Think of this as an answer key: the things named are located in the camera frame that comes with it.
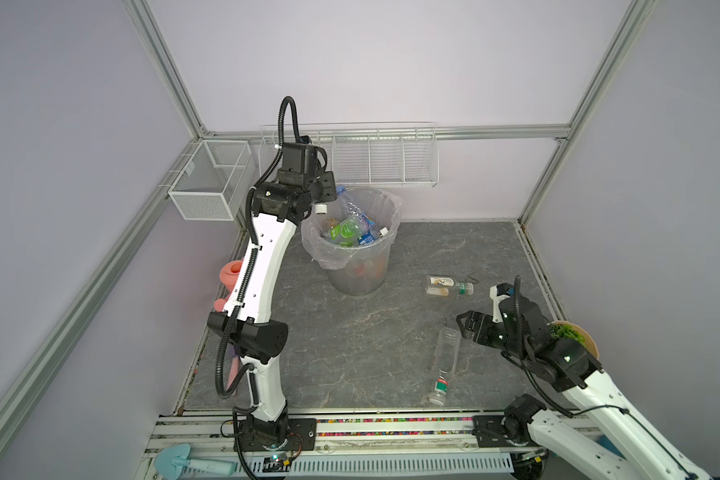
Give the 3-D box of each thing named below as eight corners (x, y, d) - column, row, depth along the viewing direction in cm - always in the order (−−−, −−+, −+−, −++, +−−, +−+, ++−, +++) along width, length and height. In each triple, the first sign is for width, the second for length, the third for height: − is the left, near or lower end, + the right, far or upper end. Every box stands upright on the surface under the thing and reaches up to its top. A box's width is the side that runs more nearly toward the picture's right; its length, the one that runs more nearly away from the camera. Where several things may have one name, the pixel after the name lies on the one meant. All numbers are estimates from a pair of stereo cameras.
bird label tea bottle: (427, 297, 101) (429, 287, 97) (425, 287, 104) (428, 277, 99) (470, 297, 101) (475, 287, 97) (468, 287, 104) (472, 277, 99)
